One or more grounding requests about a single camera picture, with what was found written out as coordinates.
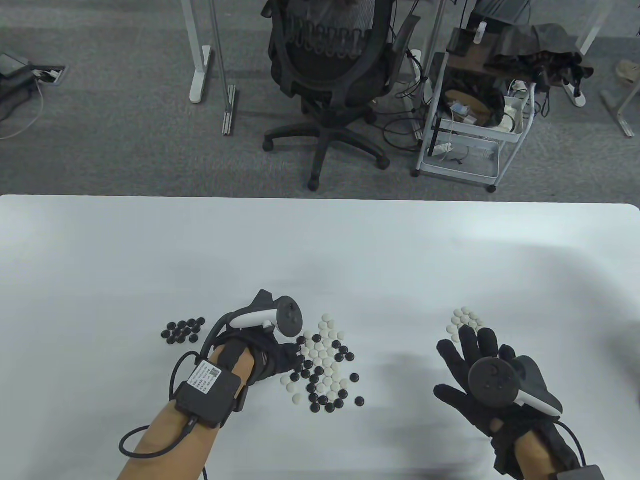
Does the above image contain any aluminium profile post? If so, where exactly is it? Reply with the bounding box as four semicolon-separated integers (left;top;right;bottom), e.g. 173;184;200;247
207;0;237;136

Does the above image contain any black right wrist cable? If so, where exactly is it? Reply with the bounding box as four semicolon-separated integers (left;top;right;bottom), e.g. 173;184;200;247
554;419;587;467

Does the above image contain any grey metal floor foot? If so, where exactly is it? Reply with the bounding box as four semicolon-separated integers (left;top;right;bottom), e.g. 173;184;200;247
600;89;636;139

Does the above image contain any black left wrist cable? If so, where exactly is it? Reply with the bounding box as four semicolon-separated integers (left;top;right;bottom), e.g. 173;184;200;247
118;312;236;480

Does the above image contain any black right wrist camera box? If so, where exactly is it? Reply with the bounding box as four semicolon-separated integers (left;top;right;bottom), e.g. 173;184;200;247
549;465;607;480

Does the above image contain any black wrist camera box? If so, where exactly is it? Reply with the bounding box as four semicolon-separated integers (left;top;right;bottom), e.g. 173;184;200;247
549;465;607;480
173;361;243;430

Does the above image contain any mixed black white go stones pile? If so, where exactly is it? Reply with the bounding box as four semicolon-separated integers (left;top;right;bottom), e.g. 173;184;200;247
280;314;366;414

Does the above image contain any person's left hand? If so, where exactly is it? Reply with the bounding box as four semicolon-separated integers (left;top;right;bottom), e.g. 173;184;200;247
212;290;304;387

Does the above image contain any black cloth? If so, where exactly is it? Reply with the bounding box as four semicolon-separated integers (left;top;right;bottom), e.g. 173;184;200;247
485;22;596;86

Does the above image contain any grey white left hand controller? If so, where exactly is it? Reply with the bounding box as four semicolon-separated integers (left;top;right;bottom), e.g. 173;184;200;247
228;296;305;337

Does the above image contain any grey white right hand controller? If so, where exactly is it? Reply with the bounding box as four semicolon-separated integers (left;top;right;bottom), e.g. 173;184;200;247
468;357;563;417

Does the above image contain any person's left forearm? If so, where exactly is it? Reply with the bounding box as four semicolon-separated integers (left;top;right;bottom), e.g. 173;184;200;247
117;344;257;480

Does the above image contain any white power strip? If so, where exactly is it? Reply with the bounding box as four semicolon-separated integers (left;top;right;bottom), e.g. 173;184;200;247
560;79;587;108

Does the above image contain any sorted white go stones group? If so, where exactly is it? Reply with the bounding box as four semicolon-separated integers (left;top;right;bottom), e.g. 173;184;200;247
446;306;484;346

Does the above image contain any grey white hand controller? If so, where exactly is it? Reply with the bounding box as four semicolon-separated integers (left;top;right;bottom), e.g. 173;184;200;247
228;296;305;337
468;357;563;417

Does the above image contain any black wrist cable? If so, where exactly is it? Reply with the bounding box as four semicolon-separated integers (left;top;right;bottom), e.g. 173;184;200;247
554;419;587;467
118;312;236;480

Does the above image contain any white utility cart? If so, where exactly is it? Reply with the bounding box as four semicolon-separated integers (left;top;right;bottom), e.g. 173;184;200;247
411;27;538;194

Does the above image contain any floor socket box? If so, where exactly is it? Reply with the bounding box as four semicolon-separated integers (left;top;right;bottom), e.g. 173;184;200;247
31;64;68;86

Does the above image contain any person's right hand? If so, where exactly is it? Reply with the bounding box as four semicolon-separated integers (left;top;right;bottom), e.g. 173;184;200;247
433;324;582;474

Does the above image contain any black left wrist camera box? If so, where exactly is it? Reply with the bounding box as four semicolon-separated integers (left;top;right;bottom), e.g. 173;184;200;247
173;361;243;430

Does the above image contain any sorted black go stones group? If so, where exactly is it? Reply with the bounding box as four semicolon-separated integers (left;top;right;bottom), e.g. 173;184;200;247
161;317;206;346

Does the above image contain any white desk leg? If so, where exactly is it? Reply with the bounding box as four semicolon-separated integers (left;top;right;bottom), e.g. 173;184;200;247
181;0;213;105
580;0;616;56

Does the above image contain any black mesh office chair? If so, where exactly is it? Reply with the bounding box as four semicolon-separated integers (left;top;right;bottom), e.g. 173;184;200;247
262;0;423;192

